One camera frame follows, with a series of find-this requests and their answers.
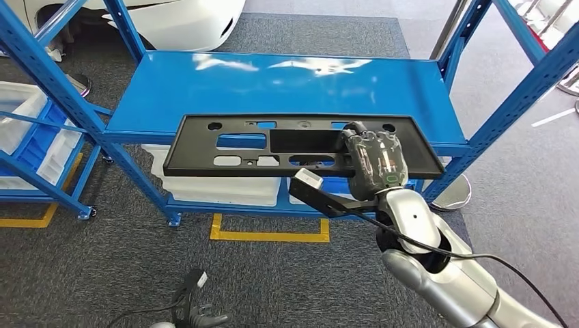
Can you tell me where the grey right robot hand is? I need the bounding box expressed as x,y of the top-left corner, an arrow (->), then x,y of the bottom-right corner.
339,121 -> 410,202

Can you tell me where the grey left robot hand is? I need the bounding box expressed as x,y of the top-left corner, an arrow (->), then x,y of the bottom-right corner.
187,302 -> 230,328

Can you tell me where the black plastic plate frame part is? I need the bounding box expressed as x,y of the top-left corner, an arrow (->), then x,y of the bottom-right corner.
163,113 -> 447,180

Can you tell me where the blue metal shelf rack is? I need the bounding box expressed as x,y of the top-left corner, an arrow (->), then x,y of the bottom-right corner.
0,0 -> 579,228

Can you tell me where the chrome stanchion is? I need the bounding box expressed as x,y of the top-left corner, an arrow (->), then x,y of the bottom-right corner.
555,65 -> 579,97
65,72 -> 93,98
428,0 -> 472,214

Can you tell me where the dark grey carpet mat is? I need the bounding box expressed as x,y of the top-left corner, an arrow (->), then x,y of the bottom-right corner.
0,12 -> 474,328

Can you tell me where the white plastic tray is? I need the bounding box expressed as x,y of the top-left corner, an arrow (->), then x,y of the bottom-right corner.
141,143 -> 282,208

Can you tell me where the small blue metal rack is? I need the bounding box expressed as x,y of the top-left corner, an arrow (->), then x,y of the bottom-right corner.
0,77 -> 114,221

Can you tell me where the white car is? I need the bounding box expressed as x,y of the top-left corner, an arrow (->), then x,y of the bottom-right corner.
0,0 -> 246,52

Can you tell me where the black left camera mount bracket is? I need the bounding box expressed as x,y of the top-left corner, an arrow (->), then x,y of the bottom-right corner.
171,268 -> 209,328

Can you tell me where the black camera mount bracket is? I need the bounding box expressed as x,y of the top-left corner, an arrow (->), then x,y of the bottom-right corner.
288,177 -> 380,219
171,268 -> 209,328

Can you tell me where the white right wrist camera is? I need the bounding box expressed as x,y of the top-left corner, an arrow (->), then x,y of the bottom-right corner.
294,168 -> 325,190

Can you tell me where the black right camera mount bracket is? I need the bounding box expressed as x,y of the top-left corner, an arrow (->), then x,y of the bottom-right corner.
288,177 -> 380,219

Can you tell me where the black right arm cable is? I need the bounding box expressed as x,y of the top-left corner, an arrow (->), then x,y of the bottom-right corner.
335,206 -> 570,328

